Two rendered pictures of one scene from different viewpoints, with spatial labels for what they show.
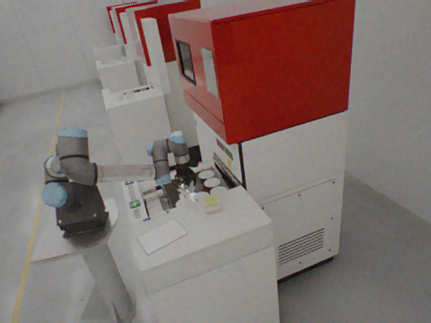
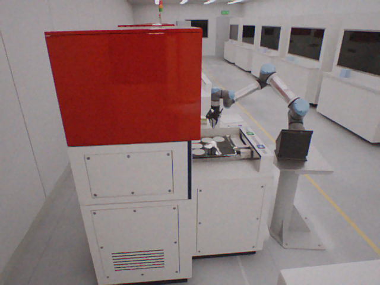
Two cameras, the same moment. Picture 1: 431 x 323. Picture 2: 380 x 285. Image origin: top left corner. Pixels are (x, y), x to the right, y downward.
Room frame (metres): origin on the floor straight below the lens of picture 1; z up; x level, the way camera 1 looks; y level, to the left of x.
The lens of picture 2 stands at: (3.55, 0.31, 1.84)
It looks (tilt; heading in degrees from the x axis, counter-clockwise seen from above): 25 degrees down; 191
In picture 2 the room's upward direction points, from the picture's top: 1 degrees counter-clockwise
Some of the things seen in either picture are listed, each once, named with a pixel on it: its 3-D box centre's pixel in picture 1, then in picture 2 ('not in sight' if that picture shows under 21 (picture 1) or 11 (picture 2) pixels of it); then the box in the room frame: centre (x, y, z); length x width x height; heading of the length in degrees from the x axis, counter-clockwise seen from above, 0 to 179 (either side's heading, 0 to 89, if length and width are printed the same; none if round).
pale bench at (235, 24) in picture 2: not in sight; (238, 40); (-10.03, 0.38, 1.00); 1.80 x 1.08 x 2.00; 16
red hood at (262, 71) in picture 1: (252, 59); (136, 76); (1.92, -0.33, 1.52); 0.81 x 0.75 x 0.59; 16
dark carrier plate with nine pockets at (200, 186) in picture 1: (195, 187); (209, 145); (1.59, 0.14, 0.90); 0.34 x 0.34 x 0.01; 16
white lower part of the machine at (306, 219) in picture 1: (267, 204); (144, 211); (1.93, -0.35, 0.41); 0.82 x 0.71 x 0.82; 16
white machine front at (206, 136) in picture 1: (215, 147); (184, 143); (1.83, -0.03, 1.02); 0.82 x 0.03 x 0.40; 16
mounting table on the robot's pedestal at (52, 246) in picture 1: (83, 233); (294, 162); (1.51, 0.85, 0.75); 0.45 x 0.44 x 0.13; 96
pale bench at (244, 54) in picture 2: not in sight; (254, 44); (-7.92, 0.99, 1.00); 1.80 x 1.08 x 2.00; 16
